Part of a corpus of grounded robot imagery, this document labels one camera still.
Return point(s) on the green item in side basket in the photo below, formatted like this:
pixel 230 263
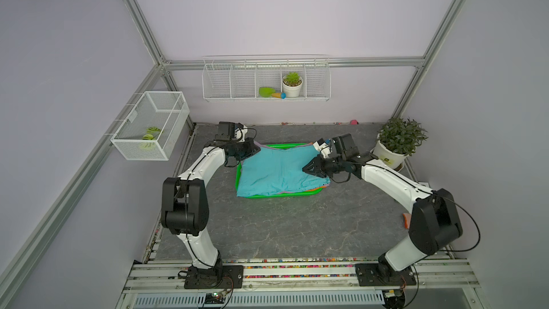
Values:
pixel 150 138

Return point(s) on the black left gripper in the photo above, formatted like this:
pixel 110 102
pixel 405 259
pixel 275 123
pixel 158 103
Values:
pixel 250 146

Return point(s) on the green leafy plant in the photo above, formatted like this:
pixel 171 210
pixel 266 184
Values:
pixel 401 136

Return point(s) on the green plastic basket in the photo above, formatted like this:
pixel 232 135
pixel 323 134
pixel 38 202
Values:
pixel 279 195

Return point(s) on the orange pants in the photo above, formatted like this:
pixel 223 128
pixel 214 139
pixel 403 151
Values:
pixel 316 190

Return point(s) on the small potted succulent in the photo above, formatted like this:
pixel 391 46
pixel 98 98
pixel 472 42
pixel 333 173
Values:
pixel 292 84

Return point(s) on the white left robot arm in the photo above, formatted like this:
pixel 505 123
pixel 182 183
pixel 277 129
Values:
pixel 185 210

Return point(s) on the white wire wall shelf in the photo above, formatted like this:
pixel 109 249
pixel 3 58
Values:
pixel 240 79

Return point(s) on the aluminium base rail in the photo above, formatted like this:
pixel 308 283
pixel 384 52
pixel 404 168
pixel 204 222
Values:
pixel 301 283

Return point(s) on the green toy on shelf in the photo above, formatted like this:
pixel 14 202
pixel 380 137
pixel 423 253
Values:
pixel 268 92

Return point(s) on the red hand-shaped toy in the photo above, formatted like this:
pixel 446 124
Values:
pixel 407 220

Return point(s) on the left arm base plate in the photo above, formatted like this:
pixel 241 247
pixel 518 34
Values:
pixel 230 277

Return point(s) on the teal pants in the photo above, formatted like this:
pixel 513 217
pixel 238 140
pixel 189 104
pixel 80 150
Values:
pixel 279 171

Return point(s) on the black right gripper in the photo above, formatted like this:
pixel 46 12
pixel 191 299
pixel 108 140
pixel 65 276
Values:
pixel 318 168

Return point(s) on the white wire side basket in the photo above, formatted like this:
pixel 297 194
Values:
pixel 163 109

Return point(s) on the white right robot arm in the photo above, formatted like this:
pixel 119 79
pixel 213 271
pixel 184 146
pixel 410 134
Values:
pixel 434 219

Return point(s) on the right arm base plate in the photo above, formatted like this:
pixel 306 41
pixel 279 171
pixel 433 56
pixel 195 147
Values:
pixel 377 274

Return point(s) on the white plant pot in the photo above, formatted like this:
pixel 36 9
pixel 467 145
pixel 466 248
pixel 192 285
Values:
pixel 391 159

